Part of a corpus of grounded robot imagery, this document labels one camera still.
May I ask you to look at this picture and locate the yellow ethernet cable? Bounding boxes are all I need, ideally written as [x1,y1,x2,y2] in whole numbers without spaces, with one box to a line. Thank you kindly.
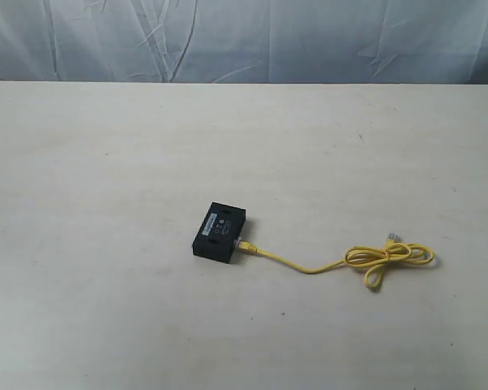
[232,232,436,292]

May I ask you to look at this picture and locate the white wrinkled backdrop curtain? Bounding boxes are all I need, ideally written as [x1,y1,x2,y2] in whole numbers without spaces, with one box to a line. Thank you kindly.
[0,1,488,84]

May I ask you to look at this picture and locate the black network switch box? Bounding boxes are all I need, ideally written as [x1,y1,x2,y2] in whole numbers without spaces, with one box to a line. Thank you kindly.
[192,202,246,264]

